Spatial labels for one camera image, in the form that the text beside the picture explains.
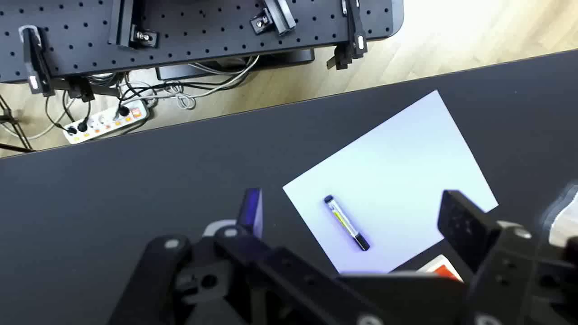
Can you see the black perforated board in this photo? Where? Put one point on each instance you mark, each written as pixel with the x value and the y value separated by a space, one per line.
pixel 76 33

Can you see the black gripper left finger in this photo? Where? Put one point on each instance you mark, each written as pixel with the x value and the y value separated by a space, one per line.
pixel 233 278

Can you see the black and yellow marker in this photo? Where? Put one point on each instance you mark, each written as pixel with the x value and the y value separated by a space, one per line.
pixel 345 222

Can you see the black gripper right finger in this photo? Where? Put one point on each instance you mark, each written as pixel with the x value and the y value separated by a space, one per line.
pixel 517 278

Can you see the purple mat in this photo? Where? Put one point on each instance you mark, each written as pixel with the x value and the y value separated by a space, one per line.
pixel 391 183

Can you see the white power strip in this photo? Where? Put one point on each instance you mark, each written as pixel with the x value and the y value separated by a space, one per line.
pixel 105 121

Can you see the black clamp on board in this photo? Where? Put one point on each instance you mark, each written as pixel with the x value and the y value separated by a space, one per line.
pixel 36 69

